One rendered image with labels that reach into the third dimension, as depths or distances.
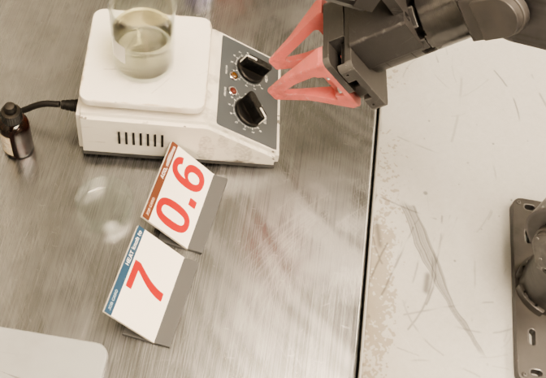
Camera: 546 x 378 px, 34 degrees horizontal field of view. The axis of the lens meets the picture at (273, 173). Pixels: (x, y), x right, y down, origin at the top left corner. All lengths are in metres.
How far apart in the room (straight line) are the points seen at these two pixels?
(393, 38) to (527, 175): 0.31
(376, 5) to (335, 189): 0.26
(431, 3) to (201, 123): 0.26
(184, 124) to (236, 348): 0.22
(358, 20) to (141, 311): 0.32
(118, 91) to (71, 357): 0.25
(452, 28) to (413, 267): 0.26
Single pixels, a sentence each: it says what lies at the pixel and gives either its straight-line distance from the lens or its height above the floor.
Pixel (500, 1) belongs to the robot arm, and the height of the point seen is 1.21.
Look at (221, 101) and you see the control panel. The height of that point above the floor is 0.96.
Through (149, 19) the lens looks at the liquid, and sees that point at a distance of 0.85.
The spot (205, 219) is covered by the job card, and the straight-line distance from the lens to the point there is 0.86.
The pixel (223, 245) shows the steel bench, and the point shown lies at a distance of 0.85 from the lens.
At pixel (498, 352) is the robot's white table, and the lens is 0.86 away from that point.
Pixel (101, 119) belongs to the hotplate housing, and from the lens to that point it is 0.86.
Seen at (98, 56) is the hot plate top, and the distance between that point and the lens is 0.88.
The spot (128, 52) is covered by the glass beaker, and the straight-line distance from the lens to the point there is 0.82.
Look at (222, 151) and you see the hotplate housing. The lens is 0.88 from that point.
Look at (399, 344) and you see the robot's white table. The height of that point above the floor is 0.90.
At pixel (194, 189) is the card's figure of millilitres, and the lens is 0.87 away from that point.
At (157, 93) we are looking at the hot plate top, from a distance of 0.85.
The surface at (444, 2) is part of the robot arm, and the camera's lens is 0.72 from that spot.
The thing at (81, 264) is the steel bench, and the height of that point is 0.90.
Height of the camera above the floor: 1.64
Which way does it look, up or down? 55 degrees down
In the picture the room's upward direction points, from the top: 11 degrees clockwise
